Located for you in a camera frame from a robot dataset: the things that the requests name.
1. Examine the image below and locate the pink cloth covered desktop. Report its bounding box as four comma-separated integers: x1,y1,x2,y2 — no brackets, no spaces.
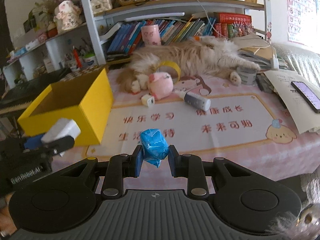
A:
50,65,320,183

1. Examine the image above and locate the blue plastic packet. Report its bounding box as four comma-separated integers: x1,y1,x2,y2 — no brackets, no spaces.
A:
139,128,167,168

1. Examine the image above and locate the white jar green lid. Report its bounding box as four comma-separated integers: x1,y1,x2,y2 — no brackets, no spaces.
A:
84,52,97,67

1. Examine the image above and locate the fluffy ginger cat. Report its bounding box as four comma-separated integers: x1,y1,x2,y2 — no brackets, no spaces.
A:
116,36,260,94

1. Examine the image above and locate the black keyboard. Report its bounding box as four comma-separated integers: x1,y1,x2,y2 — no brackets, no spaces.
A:
0,75,65,108

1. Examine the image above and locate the white bookshelf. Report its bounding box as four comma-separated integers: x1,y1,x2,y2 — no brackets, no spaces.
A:
77,0,273,65

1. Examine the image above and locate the floral plush doll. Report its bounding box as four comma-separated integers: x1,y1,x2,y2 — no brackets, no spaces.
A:
54,0,82,32

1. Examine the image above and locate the alphabet wall poster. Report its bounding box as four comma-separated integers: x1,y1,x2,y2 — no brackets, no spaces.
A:
285,0,320,43

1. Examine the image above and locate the pink plush toy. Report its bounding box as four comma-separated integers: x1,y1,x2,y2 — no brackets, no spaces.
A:
147,71,174,99

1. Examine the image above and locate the white quilted handbag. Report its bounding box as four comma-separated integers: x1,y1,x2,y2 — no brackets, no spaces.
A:
90,0,112,15

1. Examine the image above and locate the pink printed cup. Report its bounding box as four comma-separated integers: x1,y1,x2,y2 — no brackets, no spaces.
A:
141,25,162,47

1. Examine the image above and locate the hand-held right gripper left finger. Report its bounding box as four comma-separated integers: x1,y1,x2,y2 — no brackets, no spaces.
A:
54,145,145,197

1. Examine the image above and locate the chessboard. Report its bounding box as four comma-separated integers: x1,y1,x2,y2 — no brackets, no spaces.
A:
64,67,108,82

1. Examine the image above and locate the white plug adapter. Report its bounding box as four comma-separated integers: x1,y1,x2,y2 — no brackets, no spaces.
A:
41,119,81,144

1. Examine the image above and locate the small plastic bottle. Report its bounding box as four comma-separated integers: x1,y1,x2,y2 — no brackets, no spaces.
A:
174,89,211,110

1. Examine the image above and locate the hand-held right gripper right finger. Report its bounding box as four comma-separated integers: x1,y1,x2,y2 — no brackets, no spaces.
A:
168,145,260,197

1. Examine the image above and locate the white paper sheet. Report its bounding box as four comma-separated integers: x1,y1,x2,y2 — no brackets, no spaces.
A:
264,69,320,134

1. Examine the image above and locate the yellow cardboard box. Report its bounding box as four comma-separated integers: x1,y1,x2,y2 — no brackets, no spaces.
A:
17,67,114,147

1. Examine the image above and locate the row of leaning books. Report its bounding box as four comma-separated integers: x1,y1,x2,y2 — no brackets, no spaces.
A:
106,17,217,55

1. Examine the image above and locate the grey tape roll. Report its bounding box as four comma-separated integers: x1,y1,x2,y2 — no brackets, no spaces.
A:
236,66,257,85

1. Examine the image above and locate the yellow tape roll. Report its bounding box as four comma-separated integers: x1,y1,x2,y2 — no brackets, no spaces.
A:
157,60,182,83

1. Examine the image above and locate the grey striped blanket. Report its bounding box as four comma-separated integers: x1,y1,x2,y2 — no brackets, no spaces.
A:
271,44,320,80

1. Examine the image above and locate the stack of notebooks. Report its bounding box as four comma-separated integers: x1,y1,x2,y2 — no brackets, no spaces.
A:
235,34,288,72

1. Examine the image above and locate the white side shelf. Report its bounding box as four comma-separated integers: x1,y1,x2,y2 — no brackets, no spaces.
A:
2,22,88,88

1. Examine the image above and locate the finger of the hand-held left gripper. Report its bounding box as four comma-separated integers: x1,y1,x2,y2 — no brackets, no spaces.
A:
44,135,75,157
22,134,45,152

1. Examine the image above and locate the thick red book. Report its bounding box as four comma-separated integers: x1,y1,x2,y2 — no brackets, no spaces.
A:
214,12,252,38

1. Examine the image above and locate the black smartphone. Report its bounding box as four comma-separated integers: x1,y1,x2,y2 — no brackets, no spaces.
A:
291,81,320,113

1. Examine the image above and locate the grey fluffy item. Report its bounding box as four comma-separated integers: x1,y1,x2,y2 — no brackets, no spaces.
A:
270,175,320,240

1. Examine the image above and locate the small white cube charger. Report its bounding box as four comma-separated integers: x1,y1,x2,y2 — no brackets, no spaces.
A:
141,94,155,108

